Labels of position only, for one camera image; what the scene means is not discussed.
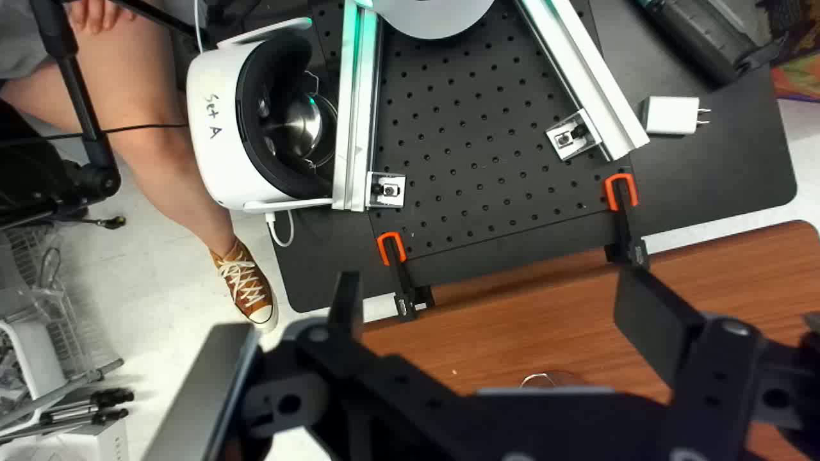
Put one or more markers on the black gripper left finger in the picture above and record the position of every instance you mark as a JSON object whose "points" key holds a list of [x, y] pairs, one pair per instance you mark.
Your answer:
{"points": [[348, 308]]}

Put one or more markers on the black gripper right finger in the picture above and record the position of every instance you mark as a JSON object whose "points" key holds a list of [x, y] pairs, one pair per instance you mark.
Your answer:
{"points": [[657, 322]]}

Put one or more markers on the bystander's hand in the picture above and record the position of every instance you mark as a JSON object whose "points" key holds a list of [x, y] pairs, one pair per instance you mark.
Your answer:
{"points": [[99, 14]]}

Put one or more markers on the orange black bar clamp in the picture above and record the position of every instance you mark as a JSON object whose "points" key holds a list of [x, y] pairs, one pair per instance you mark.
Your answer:
{"points": [[625, 221], [402, 271]]}

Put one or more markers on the brown lace-up sneaker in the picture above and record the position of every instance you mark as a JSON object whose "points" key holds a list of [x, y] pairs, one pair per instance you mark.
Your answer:
{"points": [[244, 284]]}

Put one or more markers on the small steel pot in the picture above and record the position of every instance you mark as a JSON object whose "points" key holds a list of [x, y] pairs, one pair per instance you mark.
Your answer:
{"points": [[548, 376]]}

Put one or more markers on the grey metal table leg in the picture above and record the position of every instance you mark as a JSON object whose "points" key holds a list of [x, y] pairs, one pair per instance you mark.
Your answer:
{"points": [[202, 393]]}

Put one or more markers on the black base board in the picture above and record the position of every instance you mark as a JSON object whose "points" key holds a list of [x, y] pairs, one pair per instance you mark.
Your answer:
{"points": [[726, 162]]}

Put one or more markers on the white power adapter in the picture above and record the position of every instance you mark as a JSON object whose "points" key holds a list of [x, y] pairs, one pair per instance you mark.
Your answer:
{"points": [[669, 113]]}

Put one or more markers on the black perforated breadboard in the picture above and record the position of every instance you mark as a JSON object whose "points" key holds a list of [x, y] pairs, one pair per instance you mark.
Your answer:
{"points": [[478, 129]]}

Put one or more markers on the white VR headset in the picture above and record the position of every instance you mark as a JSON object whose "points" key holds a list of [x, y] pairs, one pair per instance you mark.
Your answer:
{"points": [[215, 117]]}

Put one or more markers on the black folded tripod legs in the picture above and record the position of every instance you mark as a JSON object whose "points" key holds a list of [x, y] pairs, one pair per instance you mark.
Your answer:
{"points": [[93, 404]]}

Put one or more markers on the bare person's leg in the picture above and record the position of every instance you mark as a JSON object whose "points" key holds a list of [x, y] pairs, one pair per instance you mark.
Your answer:
{"points": [[144, 111]]}

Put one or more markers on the black equipment box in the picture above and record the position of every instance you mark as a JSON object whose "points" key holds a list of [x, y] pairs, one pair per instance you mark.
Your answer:
{"points": [[701, 34]]}

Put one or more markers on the small white carton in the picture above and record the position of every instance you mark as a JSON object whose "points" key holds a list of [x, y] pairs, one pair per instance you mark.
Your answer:
{"points": [[77, 444]]}

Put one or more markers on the colourful fabric pile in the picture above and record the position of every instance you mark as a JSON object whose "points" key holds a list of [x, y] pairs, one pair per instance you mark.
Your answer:
{"points": [[797, 52]]}

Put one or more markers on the grey shorts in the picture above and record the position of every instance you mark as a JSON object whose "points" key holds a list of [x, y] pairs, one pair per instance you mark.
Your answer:
{"points": [[22, 39]]}

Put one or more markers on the metal rail corner bracket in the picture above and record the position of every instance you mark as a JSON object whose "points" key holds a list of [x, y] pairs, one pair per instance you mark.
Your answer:
{"points": [[571, 135], [386, 189]]}

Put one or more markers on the aluminium profile rail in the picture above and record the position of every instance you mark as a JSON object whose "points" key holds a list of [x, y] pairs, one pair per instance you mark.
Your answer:
{"points": [[355, 102], [590, 85]]}

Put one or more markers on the black camera tripod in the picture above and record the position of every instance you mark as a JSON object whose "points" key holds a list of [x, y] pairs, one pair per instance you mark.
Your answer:
{"points": [[81, 102]]}

